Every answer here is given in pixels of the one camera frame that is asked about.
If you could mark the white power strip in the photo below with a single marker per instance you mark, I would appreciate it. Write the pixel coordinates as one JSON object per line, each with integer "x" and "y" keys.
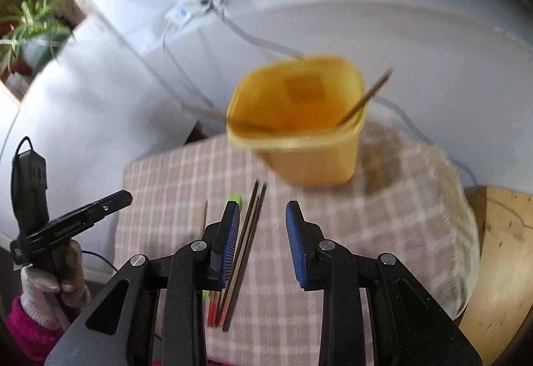
{"x": 187, "y": 7}

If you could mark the person's left forearm pink sleeve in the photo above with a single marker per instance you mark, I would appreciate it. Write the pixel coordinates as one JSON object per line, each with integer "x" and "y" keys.
{"x": 29, "y": 332}

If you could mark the wooden shelf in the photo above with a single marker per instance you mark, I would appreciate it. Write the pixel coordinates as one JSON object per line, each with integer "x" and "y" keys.
{"x": 79, "y": 5}

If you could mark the yellow plastic container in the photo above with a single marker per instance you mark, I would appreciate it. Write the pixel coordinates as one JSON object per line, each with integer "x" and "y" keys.
{"x": 308, "y": 153}

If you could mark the pink plaid cloth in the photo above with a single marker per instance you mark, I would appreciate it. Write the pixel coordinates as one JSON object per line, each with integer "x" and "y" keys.
{"x": 374, "y": 224}

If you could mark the black chopstick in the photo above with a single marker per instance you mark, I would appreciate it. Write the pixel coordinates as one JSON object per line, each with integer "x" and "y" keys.
{"x": 250, "y": 253}
{"x": 243, "y": 249}

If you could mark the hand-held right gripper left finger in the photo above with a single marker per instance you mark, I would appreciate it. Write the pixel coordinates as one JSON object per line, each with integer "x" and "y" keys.
{"x": 231, "y": 243}

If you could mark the brown chopstick in container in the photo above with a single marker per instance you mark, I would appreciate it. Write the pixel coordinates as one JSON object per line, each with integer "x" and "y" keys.
{"x": 370, "y": 95}

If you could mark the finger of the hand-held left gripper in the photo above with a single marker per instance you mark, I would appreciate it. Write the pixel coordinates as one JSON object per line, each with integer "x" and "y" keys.
{"x": 98, "y": 209}

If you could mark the person's left hand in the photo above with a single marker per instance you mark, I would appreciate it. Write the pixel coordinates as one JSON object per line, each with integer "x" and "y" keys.
{"x": 46, "y": 295}

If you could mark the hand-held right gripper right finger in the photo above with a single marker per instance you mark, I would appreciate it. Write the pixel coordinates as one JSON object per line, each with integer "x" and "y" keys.
{"x": 295, "y": 249}

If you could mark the wooden stool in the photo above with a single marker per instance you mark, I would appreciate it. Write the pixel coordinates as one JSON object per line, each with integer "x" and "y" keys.
{"x": 499, "y": 257}

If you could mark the potted green plant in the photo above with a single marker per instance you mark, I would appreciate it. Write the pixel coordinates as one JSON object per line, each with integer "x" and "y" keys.
{"x": 33, "y": 24}

